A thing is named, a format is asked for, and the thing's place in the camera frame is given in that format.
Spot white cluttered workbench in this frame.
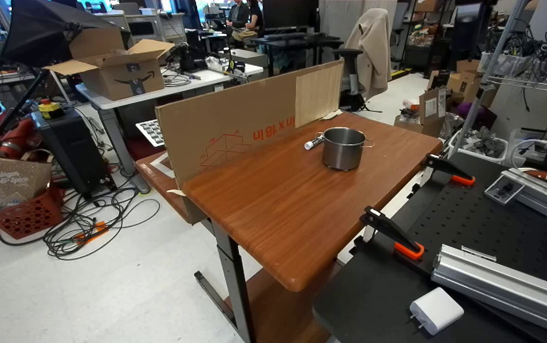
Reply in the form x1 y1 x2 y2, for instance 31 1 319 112
481 36 547 142

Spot black photo umbrella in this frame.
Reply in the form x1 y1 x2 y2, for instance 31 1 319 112
0 0 119 68

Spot labelled cardboard box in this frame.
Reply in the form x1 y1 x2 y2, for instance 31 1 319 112
418 83 450 139

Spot grey old monitor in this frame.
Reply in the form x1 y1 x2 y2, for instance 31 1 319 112
123 13 189 45

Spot beige jacket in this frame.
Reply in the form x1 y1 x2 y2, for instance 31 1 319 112
344 5 395 100

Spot black monitor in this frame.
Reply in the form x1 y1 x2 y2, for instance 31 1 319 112
262 0 321 32

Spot silver metal pot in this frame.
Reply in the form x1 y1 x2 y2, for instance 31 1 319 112
321 125 368 173

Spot black background table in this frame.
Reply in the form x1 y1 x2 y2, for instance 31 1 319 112
250 30 346 78

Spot brown cardboard panel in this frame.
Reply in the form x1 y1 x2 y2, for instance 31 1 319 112
155 59 347 190

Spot aluminium rail with end plate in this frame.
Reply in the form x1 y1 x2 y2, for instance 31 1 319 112
483 165 547 234

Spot red plastic equipment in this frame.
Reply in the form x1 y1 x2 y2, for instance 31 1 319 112
0 106 46 160

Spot black perforated breadboard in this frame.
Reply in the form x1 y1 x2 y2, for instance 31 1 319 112
313 150 547 343

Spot grey metal pole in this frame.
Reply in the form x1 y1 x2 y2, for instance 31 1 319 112
450 0 532 160

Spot yellow and red stop button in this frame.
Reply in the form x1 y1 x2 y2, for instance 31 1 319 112
35 97 67 121

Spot stacked brown cardboard boxes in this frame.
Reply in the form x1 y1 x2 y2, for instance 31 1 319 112
447 59 500 106

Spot white work table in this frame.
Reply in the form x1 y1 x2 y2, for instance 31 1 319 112
75 64 237 192

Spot orange power strip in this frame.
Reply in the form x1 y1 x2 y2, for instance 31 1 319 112
71 217 111 247

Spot black and orange clamp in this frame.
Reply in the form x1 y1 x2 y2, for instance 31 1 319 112
426 152 479 190
359 205 427 264

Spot seated person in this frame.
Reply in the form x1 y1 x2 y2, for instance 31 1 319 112
224 0 265 45

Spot black and white checkerboard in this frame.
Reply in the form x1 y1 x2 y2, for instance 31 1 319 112
134 116 168 150

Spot red plastic basket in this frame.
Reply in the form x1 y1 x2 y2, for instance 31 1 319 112
0 186 67 241

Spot white power adapter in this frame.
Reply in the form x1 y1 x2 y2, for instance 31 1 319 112
408 285 467 337

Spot black marker with white cap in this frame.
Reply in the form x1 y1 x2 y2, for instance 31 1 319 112
304 131 328 152

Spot open brown cardboard box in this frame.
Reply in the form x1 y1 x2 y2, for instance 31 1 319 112
42 26 178 102

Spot brown paper bag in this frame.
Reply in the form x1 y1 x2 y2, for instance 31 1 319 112
0 150 56 217

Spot white tray with parts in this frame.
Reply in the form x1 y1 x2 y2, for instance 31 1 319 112
447 125 509 163

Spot plain aluminium rail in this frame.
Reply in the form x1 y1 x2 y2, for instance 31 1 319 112
431 243 547 343

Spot grey metal table leg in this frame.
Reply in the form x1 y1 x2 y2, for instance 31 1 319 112
193 217 260 343

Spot black office chair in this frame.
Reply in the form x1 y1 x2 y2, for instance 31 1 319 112
332 45 384 114

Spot black floor cable bundle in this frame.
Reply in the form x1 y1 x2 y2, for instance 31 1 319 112
0 182 164 262

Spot black computer tower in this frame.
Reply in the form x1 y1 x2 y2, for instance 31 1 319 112
31 110 109 198

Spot wooden table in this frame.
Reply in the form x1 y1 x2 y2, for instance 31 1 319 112
134 112 447 343

